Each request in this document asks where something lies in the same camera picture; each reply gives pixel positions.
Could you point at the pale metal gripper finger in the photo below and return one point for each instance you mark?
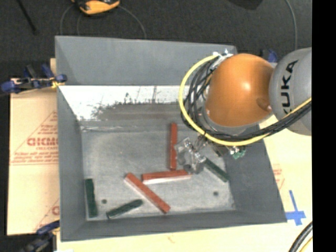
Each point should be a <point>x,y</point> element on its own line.
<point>197,164</point>
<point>183,151</point>

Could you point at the red-brown flat block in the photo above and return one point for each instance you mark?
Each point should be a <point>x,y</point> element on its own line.
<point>173,146</point>
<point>162,177</point>
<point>147,193</point>

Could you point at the dark green flat block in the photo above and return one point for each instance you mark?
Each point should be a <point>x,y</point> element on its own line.
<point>218,170</point>
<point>123,208</point>
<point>90,198</point>

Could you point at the grey metal bin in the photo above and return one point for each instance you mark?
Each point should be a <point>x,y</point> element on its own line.
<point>126,146</point>

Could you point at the brown cardboard board, red print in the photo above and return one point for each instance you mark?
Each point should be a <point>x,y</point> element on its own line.
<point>31,161</point>

